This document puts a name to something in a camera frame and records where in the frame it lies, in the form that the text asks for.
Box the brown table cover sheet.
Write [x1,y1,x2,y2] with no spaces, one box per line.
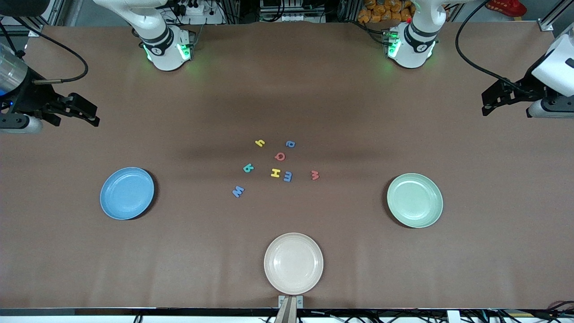
[0,20,574,310]

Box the cream plate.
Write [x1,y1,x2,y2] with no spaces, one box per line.
[264,232,324,296]

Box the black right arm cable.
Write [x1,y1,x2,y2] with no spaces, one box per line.
[0,18,89,86]

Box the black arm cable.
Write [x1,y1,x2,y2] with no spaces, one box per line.
[0,18,89,86]
[455,0,536,94]

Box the white power strip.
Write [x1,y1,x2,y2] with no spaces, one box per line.
[260,11,310,23]
[173,0,225,25]

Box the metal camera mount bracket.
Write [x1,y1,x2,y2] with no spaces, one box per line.
[274,295,304,323]

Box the red object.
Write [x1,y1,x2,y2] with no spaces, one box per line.
[485,0,527,17]

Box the blue plate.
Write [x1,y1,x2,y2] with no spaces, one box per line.
[100,167,155,221]

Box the aluminium frame profile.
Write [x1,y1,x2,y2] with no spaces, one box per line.
[538,0,574,32]
[0,0,68,36]

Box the orange snack bag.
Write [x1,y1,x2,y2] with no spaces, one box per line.
[357,0,415,24]

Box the green plate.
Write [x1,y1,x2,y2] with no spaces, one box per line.
[387,173,444,229]

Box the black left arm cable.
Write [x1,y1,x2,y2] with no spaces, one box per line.
[455,0,536,94]

